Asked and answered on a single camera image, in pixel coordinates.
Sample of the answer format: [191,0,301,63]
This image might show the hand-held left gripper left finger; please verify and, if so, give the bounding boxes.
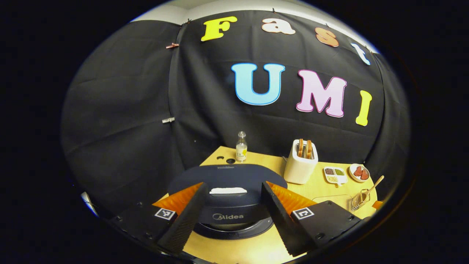
[110,182,209,256]

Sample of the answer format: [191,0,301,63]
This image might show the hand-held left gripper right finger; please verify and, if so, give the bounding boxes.
[261,181,367,257]

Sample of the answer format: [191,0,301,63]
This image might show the metal wire chopstick holder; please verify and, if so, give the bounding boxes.
[350,189,371,211]

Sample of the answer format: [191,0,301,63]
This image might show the wooden spoon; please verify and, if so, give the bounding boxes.
[363,175,385,200]

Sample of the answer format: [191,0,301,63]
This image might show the dark rice cooker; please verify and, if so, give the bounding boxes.
[168,164,288,241]

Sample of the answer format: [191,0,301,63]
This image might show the clear plastic rice box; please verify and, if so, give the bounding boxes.
[311,194,353,213]

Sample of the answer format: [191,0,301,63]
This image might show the white round plate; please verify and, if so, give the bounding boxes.
[349,163,370,183]

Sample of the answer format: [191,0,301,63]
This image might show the white divided bean dish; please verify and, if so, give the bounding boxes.
[323,166,348,185]

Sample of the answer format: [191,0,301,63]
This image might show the white toaster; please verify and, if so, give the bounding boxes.
[283,139,319,184]

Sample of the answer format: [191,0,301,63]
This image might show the glass bottle with yellow label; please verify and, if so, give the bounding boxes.
[236,131,248,162]

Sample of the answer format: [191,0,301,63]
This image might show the black backdrop cloth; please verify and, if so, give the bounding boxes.
[60,10,411,220]

